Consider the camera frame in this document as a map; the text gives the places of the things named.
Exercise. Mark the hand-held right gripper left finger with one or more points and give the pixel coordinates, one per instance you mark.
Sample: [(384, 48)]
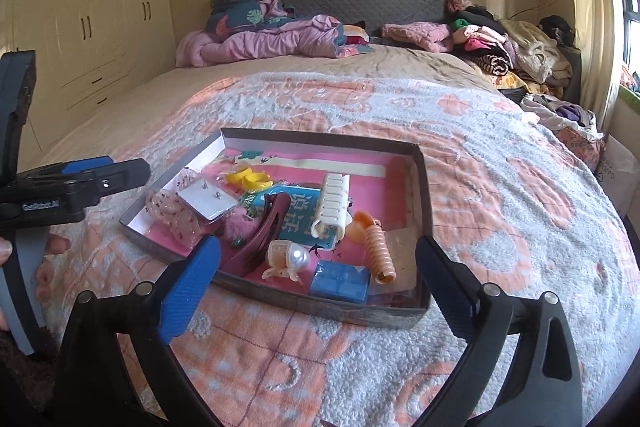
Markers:
[(190, 287)]

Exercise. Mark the pile of folded clothes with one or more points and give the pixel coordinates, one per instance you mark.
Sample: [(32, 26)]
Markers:
[(520, 47)]

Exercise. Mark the pink fluffy garment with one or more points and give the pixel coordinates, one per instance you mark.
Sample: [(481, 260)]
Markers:
[(415, 34)]

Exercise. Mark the pink quilt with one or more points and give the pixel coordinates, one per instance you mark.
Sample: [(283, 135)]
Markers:
[(260, 42)]

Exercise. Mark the white earring card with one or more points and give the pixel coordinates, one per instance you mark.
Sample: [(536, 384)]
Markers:
[(205, 202)]

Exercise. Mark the cream hair claw clip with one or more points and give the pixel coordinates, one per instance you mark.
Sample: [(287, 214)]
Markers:
[(332, 202)]

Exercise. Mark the peach round hair clip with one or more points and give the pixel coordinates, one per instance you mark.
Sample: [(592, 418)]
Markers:
[(357, 227)]

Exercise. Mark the small blue box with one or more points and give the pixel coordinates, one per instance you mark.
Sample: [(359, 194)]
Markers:
[(340, 282)]

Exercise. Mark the maroon hair clip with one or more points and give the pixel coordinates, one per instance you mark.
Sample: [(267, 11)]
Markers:
[(260, 232)]

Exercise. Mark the cream curtain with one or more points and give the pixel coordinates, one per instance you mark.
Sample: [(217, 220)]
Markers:
[(590, 7)]

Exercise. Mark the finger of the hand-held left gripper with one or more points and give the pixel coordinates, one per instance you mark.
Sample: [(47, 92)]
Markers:
[(120, 179), (85, 165)]

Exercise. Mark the heap of loose clothes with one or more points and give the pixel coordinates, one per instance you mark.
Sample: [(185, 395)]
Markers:
[(565, 114)]

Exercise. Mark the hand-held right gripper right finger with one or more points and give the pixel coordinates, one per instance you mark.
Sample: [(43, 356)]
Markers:
[(445, 287)]

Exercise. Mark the black bag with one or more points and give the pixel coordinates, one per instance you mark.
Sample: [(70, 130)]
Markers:
[(557, 29)]

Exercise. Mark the sheer dotted mesh bow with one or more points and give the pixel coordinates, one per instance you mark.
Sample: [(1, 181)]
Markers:
[(175, 217)]

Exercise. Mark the yellow hair clip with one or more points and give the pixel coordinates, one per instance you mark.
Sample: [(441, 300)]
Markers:
[(250, 179)]

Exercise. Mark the barred window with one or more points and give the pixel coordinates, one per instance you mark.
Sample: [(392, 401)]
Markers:
[(632, 22)]

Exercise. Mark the cream wardrobe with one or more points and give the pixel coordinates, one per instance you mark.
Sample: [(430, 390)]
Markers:
[(100, 32)]

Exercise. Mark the shallow cardboard box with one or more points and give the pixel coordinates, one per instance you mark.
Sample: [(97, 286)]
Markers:
[(325, 307)]

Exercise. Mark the orange spiral hair clip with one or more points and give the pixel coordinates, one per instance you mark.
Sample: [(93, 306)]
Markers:
[(377, 252)]

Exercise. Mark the dark floral pillow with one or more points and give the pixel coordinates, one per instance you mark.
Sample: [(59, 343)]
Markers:
[(240, 14)]

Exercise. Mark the tan bed sheet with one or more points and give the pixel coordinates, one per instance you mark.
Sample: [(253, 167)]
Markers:
[(400, 62)]

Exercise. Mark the white plastic bag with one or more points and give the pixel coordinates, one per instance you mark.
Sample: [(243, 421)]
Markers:
[(620, 172)]

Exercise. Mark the person's left hand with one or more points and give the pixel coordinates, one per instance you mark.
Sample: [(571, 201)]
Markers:
[(50, 247)]

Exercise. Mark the pink printed paper lining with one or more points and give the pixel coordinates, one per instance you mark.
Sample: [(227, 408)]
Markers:
[(300, 155)]

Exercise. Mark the orange and white patterned blanket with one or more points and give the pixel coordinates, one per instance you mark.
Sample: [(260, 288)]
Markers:
[(500, 157)]

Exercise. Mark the pearl hair claw clip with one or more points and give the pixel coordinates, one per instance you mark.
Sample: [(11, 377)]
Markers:
[(295, 257)]

